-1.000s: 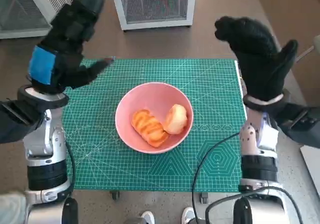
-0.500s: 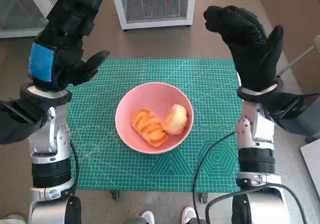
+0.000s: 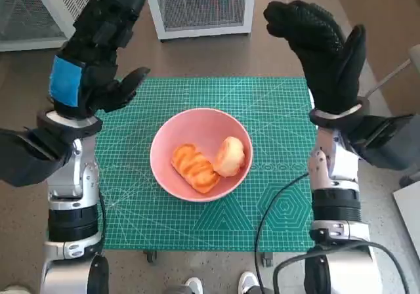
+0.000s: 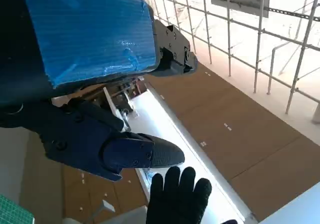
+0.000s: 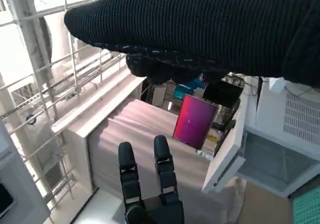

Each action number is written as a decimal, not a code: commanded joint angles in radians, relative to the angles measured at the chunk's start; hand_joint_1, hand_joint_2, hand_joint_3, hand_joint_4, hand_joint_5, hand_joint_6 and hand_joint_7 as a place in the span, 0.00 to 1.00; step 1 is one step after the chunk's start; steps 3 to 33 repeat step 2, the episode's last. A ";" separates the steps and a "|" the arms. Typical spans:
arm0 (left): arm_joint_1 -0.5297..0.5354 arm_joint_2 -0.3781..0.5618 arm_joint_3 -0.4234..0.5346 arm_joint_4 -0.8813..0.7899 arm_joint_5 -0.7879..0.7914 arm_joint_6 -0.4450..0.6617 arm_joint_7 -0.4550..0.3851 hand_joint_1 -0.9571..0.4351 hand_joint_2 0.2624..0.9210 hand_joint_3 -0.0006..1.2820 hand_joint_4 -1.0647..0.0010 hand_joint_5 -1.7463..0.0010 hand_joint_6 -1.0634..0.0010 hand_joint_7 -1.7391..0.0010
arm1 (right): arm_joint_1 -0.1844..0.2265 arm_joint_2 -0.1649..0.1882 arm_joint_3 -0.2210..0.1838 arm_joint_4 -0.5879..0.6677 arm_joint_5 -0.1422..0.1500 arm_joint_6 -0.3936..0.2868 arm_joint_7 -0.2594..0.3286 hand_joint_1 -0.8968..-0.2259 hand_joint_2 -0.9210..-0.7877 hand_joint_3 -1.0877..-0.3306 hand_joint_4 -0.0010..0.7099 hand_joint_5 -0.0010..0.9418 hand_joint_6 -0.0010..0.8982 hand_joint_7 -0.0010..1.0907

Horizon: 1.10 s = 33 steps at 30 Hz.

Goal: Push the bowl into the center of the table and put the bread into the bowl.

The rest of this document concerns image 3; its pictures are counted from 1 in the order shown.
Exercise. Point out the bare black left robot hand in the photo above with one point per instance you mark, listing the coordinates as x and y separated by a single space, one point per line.
95 64

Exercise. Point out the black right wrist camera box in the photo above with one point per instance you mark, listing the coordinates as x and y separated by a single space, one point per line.
384 143

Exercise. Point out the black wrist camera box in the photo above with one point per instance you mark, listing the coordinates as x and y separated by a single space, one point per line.
29 159
384 143

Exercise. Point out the round toy bread bun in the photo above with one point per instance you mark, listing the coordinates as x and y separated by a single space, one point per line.
231 157

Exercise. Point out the black table caster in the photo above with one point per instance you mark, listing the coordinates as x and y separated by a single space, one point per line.
151 257
267 259

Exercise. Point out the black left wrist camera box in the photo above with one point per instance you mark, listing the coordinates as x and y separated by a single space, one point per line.
29 159

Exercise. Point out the green cutting mat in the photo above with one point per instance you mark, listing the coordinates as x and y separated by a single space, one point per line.
197 94

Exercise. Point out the white louvred mesh cabinet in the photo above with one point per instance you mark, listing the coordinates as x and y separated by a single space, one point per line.
33 12

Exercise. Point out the white shoe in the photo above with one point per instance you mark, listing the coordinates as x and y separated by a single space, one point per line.
194 285
245 282

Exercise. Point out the long braided toy bread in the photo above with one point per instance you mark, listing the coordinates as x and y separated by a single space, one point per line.
195 169

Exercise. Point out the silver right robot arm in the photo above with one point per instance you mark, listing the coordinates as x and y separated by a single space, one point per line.
334 205

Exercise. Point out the white board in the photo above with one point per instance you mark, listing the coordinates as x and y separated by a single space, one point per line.
410 215

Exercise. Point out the pink bowl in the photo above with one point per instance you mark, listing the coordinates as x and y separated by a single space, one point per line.
197 130

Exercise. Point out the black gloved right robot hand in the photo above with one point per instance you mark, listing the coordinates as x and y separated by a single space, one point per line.
325 57

